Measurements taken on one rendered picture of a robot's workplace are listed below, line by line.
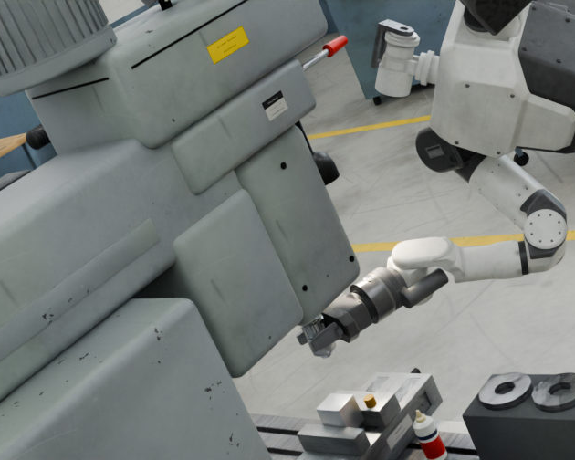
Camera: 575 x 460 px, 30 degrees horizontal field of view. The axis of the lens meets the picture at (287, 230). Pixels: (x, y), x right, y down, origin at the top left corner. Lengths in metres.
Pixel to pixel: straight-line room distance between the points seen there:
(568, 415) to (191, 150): 0.71
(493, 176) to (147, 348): 0.89
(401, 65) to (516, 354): 2.39
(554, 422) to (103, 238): 0.75
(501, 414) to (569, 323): 2.54
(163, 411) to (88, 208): 0.31
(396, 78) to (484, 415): 0.63
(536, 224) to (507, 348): 2.28
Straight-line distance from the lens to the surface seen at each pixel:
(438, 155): 2.14
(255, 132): 1.76
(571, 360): 4.08
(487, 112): 1.93
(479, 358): 4.30
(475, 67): 1.87
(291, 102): 1.83
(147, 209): 1.62
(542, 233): 2.04
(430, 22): 7.94
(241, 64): 1.75
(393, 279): 2.03
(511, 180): 2.10
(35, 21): 1.59
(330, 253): 1.90
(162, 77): 1.64
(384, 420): 2.11
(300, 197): 1.85
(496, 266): 2.06
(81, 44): 1.61
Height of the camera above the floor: 2.06
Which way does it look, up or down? 19 degrees down
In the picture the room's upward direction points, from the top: 24 degrees counter-clockwise
